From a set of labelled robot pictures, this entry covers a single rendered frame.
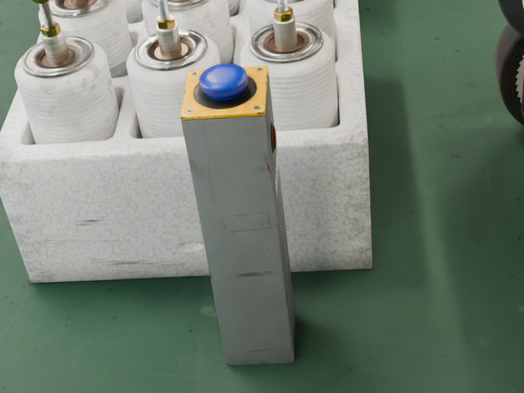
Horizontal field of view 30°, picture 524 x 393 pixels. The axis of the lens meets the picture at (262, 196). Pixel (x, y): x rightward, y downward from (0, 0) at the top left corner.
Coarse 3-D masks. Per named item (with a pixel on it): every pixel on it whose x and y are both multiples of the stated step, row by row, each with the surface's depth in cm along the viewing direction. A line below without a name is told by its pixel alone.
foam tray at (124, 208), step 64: (128, 128) 103; (0, 192) 103; (64, 192) 103; (128, 192) 102; (192, 192) 102; (320, 192) 101; (64, 256) 109; (128, 256) 108; (192, 256) 108; (320, 256) 107
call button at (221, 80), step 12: (204, 72) 82; (216, 72) 81; (228, 72) 81; (240, 72) 81; (204, 84) 80; (216, 84) 80; (228, 84) 80; (240, 84) 80; (216, 96) 80; (228, 96) 81
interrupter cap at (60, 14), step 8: (56, 0) 110; (64, 0) 110; (96, 0) 109; (104, 0) 109; (56, 8) 109; (64, 8) 109; (72, 8) 109; (80, 8) 108; (88, 8) 108; (96, 8) 107; (56, 16) 108; (64, 16) 107; (72, 16) 107; (80, 16) 107
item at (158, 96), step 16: (208, 48) 100; (128, 64) 100; (208, 64) 98; (144, 80) 98; (160, 80) 97; (176, 80) 97; (144, 96) 99; (160, 96) 98; (176, 96) 98; (144, 112) 101; (160, 112) 99; (176, 112) 99; (144, 128) 103; (160, 128) 101; (176, 128) 100
